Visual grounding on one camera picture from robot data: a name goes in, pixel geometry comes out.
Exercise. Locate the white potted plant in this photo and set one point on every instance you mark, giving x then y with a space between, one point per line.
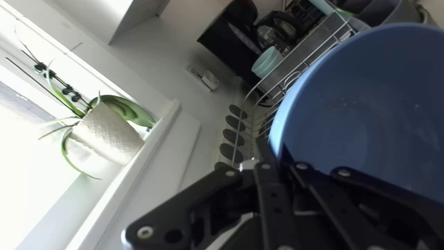
103 125

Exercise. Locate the wall power outlet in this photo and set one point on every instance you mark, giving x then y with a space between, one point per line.
207 78

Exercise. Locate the steel dish rack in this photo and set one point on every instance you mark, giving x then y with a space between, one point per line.
250 115

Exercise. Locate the white wall cabinet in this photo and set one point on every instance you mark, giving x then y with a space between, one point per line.
110 18

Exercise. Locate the blue bowl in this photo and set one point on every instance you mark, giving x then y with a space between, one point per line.
373 103

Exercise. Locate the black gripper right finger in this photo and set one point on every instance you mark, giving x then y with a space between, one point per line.
372 214

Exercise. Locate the white window frame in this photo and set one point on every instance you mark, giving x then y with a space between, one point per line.
43 201

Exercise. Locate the light green cup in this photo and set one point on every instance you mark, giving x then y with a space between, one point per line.
266 61

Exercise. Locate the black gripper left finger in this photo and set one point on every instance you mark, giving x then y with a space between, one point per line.
198 215

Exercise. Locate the black coffee maker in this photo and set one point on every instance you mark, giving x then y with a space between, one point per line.
239 34

